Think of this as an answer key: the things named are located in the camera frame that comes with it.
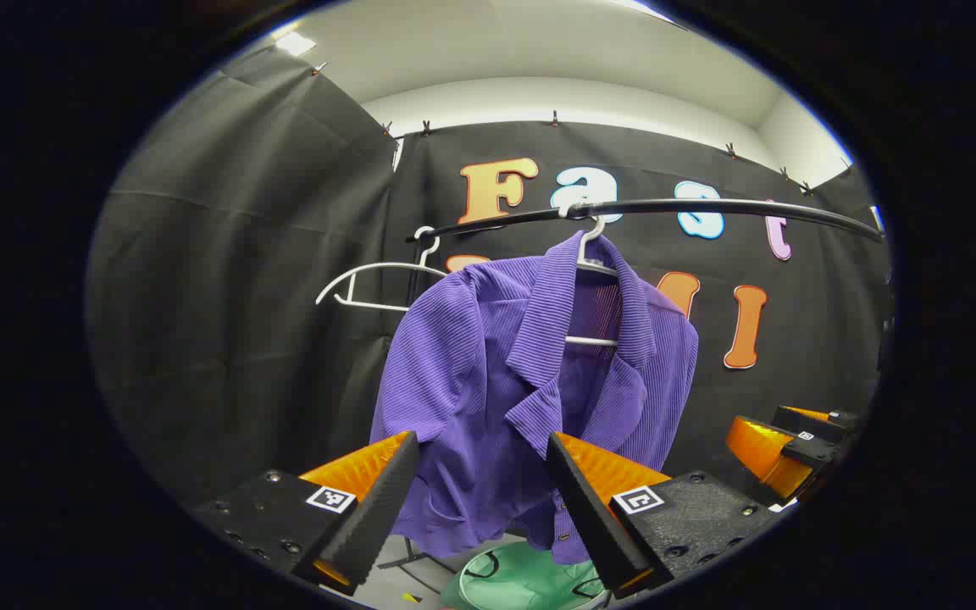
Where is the black backdrop cloth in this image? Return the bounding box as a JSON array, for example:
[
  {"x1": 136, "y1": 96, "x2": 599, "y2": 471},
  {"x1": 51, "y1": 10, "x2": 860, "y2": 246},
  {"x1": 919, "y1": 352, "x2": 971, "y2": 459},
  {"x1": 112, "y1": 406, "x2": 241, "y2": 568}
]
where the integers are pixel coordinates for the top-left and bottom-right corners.
[
  {"x1": 382, "y1": 121, "x2": 894, "y2": 509},
  {"x1": 86, "y1": 47, "x2": 400, "y2": 509}
]

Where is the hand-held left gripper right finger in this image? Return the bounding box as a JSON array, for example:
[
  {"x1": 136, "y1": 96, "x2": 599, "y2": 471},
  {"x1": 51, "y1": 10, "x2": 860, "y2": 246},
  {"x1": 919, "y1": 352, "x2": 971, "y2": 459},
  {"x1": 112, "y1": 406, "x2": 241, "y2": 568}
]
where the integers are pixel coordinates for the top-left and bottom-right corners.
[{"x1": 545, "y1": 431, "x2": 782, "y2": 601}]

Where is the green laundry hamper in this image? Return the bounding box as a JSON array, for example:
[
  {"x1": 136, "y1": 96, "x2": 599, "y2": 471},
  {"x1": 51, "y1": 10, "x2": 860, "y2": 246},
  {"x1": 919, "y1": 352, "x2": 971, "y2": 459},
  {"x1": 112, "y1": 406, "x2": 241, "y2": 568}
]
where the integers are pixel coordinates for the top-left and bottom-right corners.
[{"x1": 441, "y1": 542, "x2": 612, "y2": 610}]

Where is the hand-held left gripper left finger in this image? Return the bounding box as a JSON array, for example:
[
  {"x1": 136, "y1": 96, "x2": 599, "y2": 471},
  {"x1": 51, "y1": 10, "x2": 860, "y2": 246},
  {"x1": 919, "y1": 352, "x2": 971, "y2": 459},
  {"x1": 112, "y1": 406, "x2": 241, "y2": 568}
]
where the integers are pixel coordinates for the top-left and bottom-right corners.
[{"x1": 190, "y1": 430, "x2": 421, "y2": 596}]

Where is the white plastic clothes hanger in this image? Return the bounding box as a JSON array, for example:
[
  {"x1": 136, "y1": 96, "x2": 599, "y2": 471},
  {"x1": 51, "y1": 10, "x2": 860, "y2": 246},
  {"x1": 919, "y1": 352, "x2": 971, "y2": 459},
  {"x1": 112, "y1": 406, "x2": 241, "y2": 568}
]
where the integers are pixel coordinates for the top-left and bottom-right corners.
[
  {"x1": 315, "y1": 225, "x2": 448, "y2": 314},
  {"x1": 557, "y1": 202, "x2": 624, "y2": 348}
]

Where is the purple ribbed shirt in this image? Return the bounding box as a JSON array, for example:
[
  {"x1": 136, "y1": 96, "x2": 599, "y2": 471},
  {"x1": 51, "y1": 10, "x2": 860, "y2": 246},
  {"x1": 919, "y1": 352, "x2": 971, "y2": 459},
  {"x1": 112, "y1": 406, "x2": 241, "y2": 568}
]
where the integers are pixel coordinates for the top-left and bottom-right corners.
[{"x1": 369, "y1": 230, "x2": 701, "y2": 566}]

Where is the black clothes rack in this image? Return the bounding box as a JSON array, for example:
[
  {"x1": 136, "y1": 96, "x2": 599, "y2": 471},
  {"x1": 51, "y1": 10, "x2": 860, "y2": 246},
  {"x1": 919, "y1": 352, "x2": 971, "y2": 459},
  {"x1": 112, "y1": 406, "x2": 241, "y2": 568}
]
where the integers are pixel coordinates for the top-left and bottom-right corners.
[{"x1": 376, "y1": 198, "x2": 885, "y2": 596}]

